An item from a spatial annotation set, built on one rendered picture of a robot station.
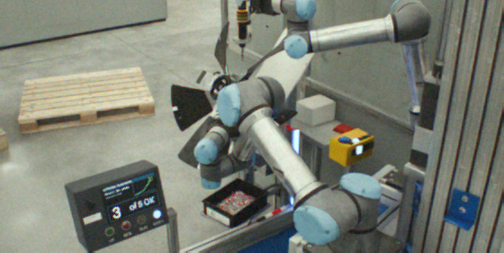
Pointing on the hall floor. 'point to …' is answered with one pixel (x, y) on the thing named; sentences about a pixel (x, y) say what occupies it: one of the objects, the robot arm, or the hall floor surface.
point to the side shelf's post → (316, 161)
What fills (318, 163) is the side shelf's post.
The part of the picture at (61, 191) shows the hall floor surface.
